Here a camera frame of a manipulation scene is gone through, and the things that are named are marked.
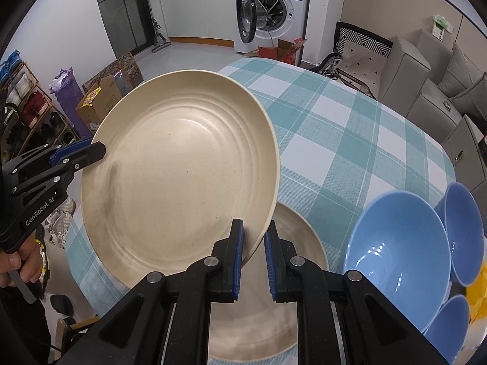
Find white washing machine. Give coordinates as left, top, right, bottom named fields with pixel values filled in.
left=230, top=0, right=314, bottom=55

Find person's left hand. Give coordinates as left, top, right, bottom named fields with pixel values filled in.
left=0, top=236, right=47, bottom=294

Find purple trash bin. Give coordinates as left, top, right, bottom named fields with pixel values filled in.
left=49, top=67, right=94, bottom=138

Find grey cushion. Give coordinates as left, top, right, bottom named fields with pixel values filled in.
left=450, top=72, right=487, bottom=115
left=437, top=41, right=482, bottom=98

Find green white wall panel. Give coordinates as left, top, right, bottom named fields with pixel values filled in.
left=431, top=14, right=454, bottom=41

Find beige round plate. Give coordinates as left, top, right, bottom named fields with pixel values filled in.
left=207, top=201, right=329, bottom=363
left=81, top=70, right=282, bottom=293

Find person's left forearm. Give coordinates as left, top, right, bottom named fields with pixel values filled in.
left=0, top=284, right=51, bottom=365

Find yellow plastic bag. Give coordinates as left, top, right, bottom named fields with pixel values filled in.
left=466, top=260, right=487, bottom=322

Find brown cardboard box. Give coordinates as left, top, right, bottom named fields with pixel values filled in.
left=75, top=74, right=132, bottom=134

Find dark glass door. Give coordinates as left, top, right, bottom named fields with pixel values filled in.
left=92, top=0, right=149, bottom=60

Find blue ribbed bowl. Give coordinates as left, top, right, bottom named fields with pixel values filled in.
left=433, top=181, right=485, bottom=287
left=423, top=294, right=471, bottom=365
left=343, top=191, right=454, bottom=334

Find black white patterned mat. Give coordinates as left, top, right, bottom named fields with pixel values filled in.
left=317, top=21, right=395, bottom=98

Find patterned brown box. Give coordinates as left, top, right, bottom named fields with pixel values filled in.
left=81, top=51, right=145, bottom=92

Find upright vacuum cleaner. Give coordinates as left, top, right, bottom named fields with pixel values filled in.
left=150, top=7, right=172, bottom=53

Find red cardboard box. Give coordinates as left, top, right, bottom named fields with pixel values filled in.
left=243, top=37, right=309, bottom=68

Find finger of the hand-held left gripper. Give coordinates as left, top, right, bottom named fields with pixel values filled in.
left=57, top=141, right=106, bottom=170
left=49, top=139, right=93, bottom=160

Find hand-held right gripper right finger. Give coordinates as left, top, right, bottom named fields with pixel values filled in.
left=264, top=221, right=447, bottom=365

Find shoe rack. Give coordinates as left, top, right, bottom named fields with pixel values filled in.
left=0, top=49, right=81, bottom=161

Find grey sofa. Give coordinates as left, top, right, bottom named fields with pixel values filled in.
left=376, top=28, right=487, bottom=142

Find white sneaker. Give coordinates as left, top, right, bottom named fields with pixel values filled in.
left=45, top=197, right=77, bottom=250

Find white lower kitchen cabinets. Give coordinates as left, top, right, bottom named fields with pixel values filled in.
left=157, top=0, right=235, bottom=48

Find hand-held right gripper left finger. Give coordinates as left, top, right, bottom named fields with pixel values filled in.
left=47, top=218, right=244, bottom=365

